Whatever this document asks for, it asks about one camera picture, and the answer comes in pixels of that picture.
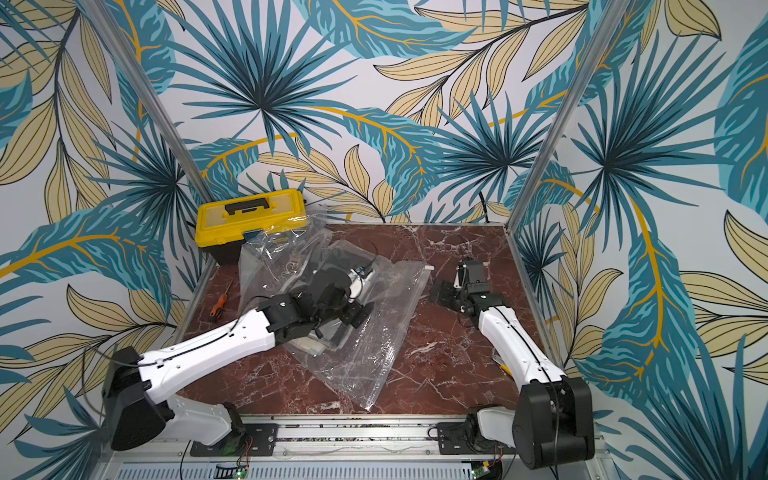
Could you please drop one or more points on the clear plastic vacuum bag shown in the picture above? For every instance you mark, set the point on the clear plastic vacuum bag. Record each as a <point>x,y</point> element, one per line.
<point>352,362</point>

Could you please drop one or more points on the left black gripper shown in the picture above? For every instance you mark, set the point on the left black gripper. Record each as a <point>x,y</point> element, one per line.
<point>351,315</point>

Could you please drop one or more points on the aluminium corner post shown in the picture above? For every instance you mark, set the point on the aluminium corner post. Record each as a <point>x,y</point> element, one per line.
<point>582,75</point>
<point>108,29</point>

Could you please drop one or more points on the right aluminium corner post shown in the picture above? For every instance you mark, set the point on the right aluminium corner post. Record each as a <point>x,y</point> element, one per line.
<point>582,75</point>

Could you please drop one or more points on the yellow black toolbox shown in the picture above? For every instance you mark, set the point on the yellow black toolbox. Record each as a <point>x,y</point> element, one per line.
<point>223,227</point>

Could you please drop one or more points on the left aluminium corner post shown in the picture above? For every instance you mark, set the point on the left aluminium corner post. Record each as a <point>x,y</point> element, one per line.
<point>108,29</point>

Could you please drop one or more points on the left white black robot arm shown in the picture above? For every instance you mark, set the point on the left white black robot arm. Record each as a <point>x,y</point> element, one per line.
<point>141,391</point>

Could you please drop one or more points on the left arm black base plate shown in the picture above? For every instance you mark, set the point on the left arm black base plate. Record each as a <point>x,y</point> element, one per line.
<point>254,440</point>

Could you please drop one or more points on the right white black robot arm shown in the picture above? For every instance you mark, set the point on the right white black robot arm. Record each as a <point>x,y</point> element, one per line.
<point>553,421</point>

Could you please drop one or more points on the orange handled screwdriver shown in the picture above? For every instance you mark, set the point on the orange handled screwdriver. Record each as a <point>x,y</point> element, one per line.
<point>218,308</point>

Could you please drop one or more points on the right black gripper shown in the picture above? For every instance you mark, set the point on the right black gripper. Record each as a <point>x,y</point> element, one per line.
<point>453,296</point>

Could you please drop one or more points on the aluminium front rail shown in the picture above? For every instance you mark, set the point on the aluminium front rail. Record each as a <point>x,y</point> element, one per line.
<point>339,447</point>

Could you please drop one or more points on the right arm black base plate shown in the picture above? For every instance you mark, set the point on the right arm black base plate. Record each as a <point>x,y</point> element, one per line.
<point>464,439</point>

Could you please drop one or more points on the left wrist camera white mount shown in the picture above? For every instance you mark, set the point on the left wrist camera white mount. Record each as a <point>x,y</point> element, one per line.
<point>360,280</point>

